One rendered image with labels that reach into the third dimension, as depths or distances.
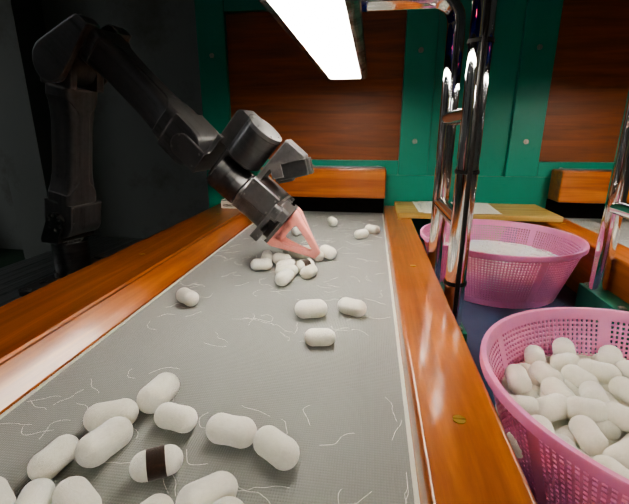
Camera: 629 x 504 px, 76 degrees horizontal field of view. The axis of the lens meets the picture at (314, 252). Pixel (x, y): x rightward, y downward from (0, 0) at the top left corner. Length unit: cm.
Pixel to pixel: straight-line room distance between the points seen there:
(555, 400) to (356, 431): 16
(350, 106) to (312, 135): 11
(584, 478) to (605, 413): 10
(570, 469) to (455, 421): 7
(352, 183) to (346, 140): 12
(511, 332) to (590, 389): 8
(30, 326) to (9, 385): 8
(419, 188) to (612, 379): 70
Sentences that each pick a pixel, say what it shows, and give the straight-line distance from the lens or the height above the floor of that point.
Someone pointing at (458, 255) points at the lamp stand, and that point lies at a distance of 49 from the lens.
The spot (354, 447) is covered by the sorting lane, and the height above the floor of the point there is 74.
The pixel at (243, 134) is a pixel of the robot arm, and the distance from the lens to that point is 60.
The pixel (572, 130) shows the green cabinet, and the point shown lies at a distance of 113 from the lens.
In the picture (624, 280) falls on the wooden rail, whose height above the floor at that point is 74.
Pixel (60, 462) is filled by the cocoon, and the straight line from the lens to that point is 32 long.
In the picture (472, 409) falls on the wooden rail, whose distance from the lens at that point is 31.
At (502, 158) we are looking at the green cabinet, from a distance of 108.
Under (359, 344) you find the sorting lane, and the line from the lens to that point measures 41.
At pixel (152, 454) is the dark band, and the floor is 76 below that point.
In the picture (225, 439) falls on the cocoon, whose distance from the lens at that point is 30.
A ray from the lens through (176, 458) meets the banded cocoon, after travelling 29.
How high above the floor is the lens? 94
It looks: 17 degrees down
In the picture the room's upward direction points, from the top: straight up
